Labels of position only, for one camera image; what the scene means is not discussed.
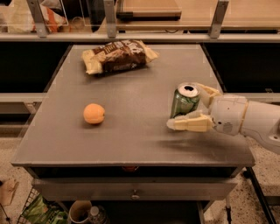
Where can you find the green soda can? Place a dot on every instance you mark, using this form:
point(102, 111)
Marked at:
point(185, 100)

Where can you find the orange white bag behind glass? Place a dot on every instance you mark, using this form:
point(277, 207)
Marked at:
point(35, 16)

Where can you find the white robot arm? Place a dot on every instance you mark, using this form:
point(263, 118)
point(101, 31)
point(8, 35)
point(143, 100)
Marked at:
point(199, 108)

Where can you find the green snack bag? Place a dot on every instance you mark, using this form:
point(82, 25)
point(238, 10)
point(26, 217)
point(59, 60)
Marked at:
point(41, 211)

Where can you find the grey drawer with knob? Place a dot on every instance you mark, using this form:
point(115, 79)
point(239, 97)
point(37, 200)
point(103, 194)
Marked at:
point(62, 189)

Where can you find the plastic bottle with cap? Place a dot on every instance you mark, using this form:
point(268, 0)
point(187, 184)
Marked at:
point(97, 215)

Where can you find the orange fruit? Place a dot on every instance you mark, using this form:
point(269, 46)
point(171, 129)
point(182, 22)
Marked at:
point(94, 113)

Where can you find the metal glass rail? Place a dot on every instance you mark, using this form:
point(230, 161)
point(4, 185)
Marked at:
point(201, 21)

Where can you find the wire basket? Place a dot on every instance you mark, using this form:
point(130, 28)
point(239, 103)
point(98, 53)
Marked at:
point(31, 197)

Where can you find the wooden tray on shelf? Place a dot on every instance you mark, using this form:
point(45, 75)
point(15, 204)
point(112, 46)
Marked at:
point(150, 10)

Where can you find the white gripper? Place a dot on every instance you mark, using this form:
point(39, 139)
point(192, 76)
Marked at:
point(228, 114)

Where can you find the brown chip bag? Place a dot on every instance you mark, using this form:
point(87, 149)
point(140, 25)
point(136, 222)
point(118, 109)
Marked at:
point(118, 56)

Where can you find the paper cup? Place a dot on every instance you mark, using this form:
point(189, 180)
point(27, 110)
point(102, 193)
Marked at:
point(79, 211)

